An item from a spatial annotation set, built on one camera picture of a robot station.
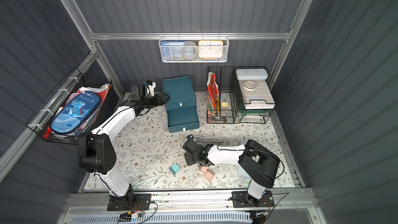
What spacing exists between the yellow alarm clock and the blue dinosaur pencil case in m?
0.60

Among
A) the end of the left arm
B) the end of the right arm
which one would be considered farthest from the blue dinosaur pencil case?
the end of the right arm

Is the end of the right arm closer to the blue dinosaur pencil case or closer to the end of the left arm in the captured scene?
the end of the left arm

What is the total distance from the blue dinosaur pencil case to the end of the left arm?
18 cm
